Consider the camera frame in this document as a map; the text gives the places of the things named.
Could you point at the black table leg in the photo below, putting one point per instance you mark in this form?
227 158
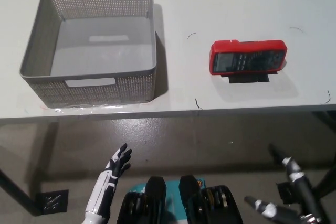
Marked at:
21 192

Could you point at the black tape patch on table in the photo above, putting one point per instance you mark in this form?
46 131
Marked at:
249 79

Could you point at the grey perforated plastic basket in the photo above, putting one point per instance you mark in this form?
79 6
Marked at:
42 37

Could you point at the clear tape strip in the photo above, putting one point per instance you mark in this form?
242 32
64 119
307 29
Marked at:
86 108

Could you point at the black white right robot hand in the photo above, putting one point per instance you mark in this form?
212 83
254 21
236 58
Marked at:
307 197

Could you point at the black tape patch on floor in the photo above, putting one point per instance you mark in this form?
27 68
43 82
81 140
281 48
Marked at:
52 203
283 192

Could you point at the red digital multimeter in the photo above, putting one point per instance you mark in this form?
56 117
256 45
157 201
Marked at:
249 45

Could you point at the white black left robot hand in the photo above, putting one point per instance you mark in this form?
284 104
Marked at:
105 190

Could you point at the black teal robot body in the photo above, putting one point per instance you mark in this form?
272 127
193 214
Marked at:
155 197

